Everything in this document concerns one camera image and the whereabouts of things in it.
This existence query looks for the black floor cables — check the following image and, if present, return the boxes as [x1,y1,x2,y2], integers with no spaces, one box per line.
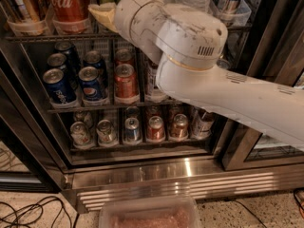
[0,195,80,228]

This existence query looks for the front left Pepsi can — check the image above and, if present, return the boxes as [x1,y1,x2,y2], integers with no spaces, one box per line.
[43,68,76,105]

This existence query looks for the front gold can middle shelf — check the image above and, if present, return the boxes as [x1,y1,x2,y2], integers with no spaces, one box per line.
[217,59,231,70]

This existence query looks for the back orange soda can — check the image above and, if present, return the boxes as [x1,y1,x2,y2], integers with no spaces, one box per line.
[115,48,135,67]

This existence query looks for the tea bottle white cap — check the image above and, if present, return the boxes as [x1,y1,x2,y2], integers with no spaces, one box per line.
[145,60,167,103]

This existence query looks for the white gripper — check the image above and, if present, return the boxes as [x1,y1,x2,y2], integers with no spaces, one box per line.
[87,0,165,65]

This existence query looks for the bottom shelf silver can left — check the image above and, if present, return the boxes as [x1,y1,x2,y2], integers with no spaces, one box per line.
[70,122,91,146]

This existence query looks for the bottom shelf red can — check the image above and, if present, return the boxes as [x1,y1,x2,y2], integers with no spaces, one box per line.
[147,116,165,141]

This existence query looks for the bottom shelf copper can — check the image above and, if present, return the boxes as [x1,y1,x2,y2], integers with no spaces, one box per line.
[170,114,188,139]

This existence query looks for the bottom shelf blue can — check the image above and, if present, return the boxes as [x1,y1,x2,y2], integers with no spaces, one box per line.
[124,117,141,142]

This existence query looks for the orange soda can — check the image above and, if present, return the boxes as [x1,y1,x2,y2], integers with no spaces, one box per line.
[115,48,135,67]
[114,64,139,99]

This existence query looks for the pepsi can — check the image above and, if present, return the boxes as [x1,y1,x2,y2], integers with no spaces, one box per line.
[79,66,106,101]
[54,41,81,72]
[83,50,108,87]
[47,52,78,90]
[43,68,76,105]

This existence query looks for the red Coca-Cola can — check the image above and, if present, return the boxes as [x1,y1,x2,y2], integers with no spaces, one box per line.
[49,0,88,34]

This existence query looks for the bottom shelf tea bottle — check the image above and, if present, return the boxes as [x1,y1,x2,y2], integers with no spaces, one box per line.
[191,109,215,140]

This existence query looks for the gold can top shelf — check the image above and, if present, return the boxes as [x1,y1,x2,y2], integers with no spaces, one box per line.
[1,0,48,36]

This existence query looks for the back left Pepsi can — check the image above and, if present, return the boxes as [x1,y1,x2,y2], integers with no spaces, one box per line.
[54,41,81,72]

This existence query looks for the middle left Pepsi can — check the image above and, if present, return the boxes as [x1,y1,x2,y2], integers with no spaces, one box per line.
[47,52,78,90]

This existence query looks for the front orange soda can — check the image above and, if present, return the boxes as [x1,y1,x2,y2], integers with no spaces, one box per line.
[114,64,139,99]

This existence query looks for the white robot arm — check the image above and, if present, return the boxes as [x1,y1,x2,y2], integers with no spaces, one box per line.
[88,0,304,147]

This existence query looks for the bottom shelf green silver can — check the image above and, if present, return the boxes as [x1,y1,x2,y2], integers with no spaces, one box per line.
[96,120,117,144]

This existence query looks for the clear plastic bin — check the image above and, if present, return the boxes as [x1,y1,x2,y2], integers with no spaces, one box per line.
[99,196,201,228]

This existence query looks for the stainless fridge cabinet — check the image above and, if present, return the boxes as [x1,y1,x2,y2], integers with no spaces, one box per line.
[0,0,304,213]

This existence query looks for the gold can shelf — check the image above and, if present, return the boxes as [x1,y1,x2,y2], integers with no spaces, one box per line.
[217,59,231,70]
[1,0,48,36]

